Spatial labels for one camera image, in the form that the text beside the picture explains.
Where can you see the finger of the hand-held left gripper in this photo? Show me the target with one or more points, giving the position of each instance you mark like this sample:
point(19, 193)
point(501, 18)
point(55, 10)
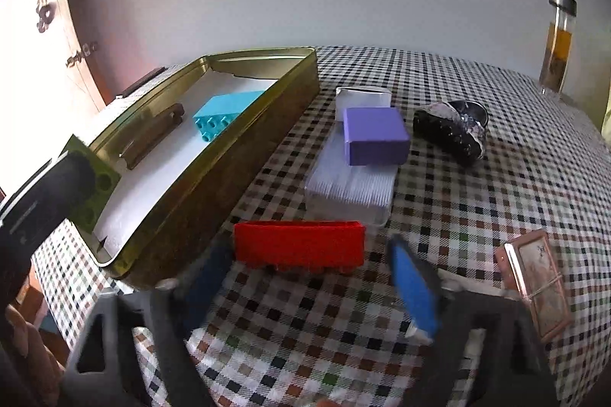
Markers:
point(67, 187)

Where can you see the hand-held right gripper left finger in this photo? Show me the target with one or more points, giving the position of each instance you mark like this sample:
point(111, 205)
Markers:
point(209, 279)

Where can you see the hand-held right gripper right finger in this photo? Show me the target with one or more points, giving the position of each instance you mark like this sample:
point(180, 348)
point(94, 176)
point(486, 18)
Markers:
point(413, 287)

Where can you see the green toy brick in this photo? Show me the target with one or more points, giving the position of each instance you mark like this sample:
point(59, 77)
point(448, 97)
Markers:
point(102, 182)

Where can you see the gold tin box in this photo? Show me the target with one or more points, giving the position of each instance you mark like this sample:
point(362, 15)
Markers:
point(215, 206)

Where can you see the red toy brick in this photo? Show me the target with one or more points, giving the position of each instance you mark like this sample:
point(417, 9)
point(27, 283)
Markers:
point(296, 242)

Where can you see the purple box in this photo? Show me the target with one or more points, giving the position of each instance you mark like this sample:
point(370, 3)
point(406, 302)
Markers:
point(377, 130)

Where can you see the white cardboard box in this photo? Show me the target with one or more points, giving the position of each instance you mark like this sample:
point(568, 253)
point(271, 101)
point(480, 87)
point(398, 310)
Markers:
point(358, 99)

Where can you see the person's left hand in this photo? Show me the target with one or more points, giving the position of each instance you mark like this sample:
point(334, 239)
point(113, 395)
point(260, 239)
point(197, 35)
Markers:
point(28, 340)

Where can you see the white paper liner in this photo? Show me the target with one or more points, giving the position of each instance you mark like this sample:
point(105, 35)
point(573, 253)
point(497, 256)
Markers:
point(157, 177)

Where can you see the wooden door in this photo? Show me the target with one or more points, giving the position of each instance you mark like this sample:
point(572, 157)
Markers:
point(28, 101)

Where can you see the brown wooden bar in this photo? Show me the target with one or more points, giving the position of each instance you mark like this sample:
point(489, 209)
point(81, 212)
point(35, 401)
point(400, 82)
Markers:
point(152, 134)

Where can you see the checkered tablecloth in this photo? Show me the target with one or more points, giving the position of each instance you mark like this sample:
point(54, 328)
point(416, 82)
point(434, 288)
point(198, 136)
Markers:
point(477, 197)

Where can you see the clear plastic box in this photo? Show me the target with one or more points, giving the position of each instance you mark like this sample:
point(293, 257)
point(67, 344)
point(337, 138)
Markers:
point(348, 192)

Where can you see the pink framed box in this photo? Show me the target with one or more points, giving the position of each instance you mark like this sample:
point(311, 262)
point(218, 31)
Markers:
point(539, 273)

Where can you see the metal door latch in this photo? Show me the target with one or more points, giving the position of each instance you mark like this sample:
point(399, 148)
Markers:
point(81, 53)

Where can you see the teal toy brick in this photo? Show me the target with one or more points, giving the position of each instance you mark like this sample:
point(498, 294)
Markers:
point(224, 108)

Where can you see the dark door ornament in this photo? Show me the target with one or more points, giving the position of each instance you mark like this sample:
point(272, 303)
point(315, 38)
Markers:
point(45, 5)

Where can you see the glass tea bottle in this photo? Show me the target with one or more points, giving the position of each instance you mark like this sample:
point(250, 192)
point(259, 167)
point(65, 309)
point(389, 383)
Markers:
point(558, 48)

